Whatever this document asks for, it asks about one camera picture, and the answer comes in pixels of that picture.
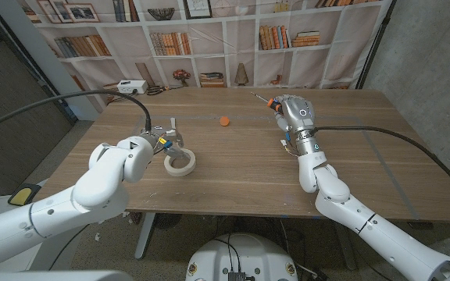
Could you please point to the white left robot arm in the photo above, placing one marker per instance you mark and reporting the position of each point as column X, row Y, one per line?
column 92, row 187

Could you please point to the yellow black tool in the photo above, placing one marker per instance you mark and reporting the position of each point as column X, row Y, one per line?
column 23, row 195

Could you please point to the cream masking tape roll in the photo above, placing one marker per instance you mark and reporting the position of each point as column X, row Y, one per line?
column 186, row 169

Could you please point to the white power strip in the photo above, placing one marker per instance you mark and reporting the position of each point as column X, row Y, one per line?
column 131, row 86

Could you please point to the printed bookshelf backdrop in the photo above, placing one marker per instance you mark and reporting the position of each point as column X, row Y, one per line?
column 342, row 58

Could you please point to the grey table leg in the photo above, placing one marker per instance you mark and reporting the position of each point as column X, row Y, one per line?
column 348, row 253
column 145, row 238

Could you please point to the black backdrop stand pole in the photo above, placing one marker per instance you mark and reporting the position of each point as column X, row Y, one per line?
column 375, row 47

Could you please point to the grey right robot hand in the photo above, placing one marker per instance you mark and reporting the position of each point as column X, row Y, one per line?
column 297, row 113

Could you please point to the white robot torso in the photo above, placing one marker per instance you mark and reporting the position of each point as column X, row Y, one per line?
column 244, row 253

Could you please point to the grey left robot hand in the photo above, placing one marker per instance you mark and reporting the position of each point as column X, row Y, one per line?
column 170, row 140

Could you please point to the black orange screwdriver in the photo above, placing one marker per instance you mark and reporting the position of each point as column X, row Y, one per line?
column 275, row 104

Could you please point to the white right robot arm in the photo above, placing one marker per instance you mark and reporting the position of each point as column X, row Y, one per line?
column 365, row 222

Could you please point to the black ribbed round object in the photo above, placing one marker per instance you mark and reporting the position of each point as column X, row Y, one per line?
column 168, row 220

